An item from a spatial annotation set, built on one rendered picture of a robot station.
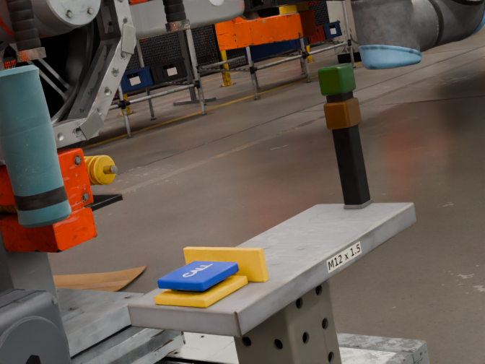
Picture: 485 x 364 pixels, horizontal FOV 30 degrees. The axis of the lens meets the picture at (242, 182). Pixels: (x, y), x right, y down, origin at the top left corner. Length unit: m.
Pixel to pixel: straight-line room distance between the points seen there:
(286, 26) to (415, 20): 4.32
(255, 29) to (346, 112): 4.55
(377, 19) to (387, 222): 0.31
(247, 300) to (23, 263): 0.88
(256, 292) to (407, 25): 0.53
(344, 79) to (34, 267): 0.82
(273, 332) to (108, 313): 0.75
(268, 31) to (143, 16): 3.72
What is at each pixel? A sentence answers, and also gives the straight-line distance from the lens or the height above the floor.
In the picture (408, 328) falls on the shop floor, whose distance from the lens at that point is 2.10.
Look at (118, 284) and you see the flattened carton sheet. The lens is 2.84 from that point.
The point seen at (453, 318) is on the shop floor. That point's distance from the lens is 2.12.
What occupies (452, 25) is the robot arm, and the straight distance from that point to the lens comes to 1.46.
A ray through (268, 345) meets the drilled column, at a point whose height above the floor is 0.35.
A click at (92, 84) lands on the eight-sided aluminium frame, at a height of 0.68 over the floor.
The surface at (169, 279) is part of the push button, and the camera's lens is 1.05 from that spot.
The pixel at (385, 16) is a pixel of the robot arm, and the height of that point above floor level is 0.71.
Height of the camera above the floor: 0.76
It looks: 11 degrees down
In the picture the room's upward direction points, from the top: 11 degrees counter-clockwise
